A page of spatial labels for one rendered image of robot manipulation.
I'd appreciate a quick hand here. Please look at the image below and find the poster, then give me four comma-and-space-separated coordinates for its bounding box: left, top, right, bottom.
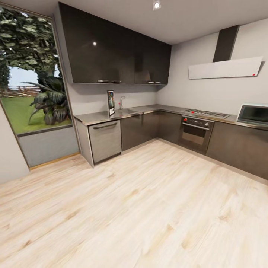
107, 90, 116, 116

